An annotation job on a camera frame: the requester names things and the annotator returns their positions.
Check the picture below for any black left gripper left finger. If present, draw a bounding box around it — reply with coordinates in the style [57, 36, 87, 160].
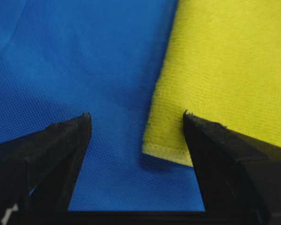
[0, 113, 92, 225]

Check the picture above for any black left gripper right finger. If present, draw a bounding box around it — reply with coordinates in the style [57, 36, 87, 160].
[183, 112, 281, 225]

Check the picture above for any yellow-green towel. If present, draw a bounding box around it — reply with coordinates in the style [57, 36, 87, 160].
[142, 0, 281, 166]

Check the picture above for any blue table cloth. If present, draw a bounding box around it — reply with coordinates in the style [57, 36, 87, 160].
[0, 0, 204, 211]

